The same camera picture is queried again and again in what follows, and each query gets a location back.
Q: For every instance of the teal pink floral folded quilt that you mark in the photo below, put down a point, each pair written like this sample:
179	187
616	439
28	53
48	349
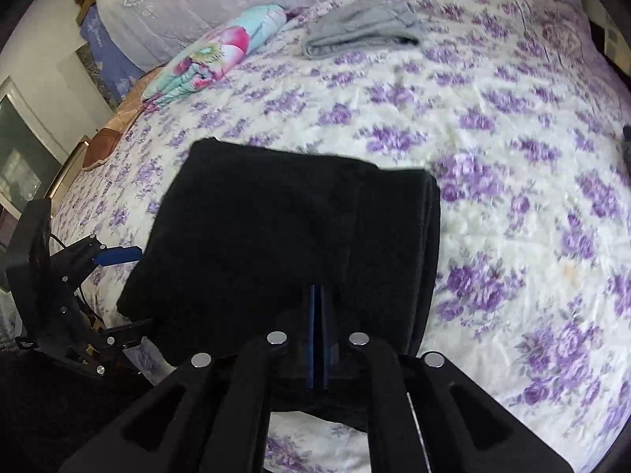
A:
214	54

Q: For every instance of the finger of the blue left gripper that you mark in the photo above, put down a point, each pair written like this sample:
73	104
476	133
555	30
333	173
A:
117	256

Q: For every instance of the brown satin pillow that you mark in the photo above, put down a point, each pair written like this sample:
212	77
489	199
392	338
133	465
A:
102	145

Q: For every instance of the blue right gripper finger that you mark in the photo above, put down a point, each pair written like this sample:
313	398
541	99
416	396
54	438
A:
324	313
310	335

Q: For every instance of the grey folded garment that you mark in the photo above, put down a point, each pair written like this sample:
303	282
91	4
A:
363	24

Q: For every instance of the black pants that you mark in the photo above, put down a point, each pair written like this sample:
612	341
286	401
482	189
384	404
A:
243	234

